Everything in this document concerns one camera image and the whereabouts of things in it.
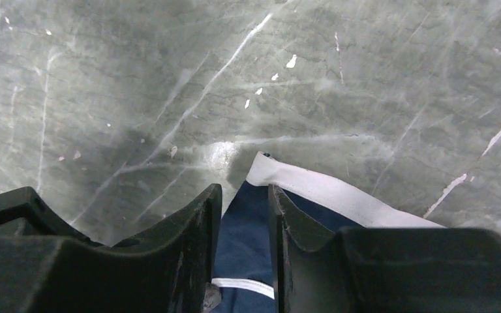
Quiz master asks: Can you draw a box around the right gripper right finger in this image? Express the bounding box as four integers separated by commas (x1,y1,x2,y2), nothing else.
268,185,501,312

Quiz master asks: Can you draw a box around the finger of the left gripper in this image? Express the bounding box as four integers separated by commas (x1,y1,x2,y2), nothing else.
0,186,101,246

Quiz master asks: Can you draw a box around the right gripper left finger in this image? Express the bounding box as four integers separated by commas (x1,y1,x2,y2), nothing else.
0,184,222,312

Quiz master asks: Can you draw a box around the navy white underwear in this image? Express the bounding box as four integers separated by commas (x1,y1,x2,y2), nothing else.
213,152,438,312

